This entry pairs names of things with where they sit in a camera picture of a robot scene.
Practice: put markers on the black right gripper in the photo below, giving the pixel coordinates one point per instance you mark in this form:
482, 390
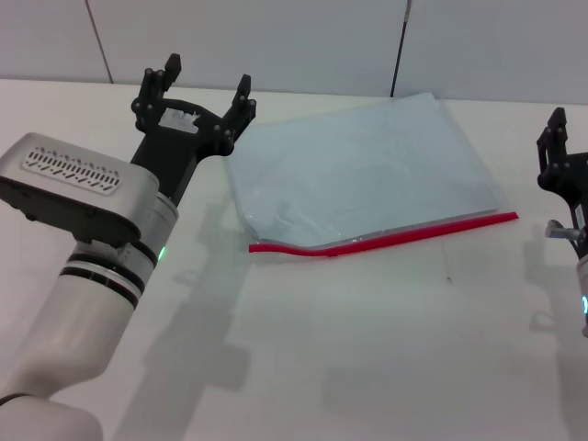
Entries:
576, 193

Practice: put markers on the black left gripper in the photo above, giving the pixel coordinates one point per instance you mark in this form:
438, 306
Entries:
170, 147

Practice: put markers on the clear document bag red zipper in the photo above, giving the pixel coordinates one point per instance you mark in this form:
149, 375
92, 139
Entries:
367, 174

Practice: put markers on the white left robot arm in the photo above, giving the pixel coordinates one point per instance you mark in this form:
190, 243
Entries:
82, 321

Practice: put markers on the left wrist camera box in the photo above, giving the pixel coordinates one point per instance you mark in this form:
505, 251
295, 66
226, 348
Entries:
135, 193

